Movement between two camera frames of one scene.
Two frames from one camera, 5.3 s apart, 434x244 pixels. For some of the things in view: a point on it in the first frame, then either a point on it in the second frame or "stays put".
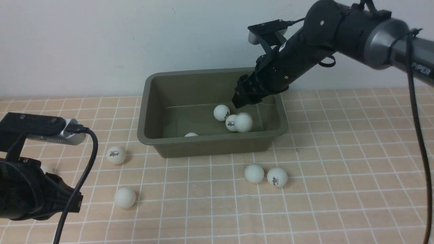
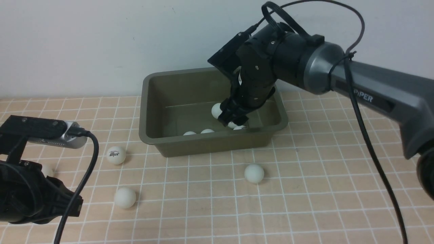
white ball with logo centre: (277, 177) -> (206, 130)
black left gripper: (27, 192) stays put
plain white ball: (191, 134) stays put
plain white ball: (254, 173) stays put
